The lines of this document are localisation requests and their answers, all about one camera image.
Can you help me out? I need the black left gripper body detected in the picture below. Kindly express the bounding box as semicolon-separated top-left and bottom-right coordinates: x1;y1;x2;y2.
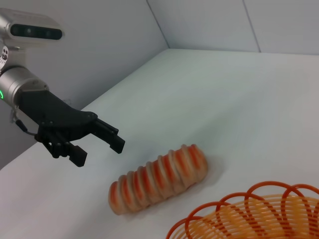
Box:
18;89;99;142

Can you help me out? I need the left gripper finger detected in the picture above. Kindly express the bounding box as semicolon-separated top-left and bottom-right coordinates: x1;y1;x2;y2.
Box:
35;127;88;168
90;118;126;154

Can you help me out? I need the orange white striped shrimp toy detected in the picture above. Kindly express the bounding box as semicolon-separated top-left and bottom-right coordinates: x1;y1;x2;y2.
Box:
108;143;209;216

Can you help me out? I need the orange woven plastic basket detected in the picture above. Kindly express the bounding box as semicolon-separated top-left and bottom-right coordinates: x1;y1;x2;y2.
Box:
166;181;319;239

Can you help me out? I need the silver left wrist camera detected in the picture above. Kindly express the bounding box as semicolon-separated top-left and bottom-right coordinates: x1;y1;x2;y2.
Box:
0;7;66;48

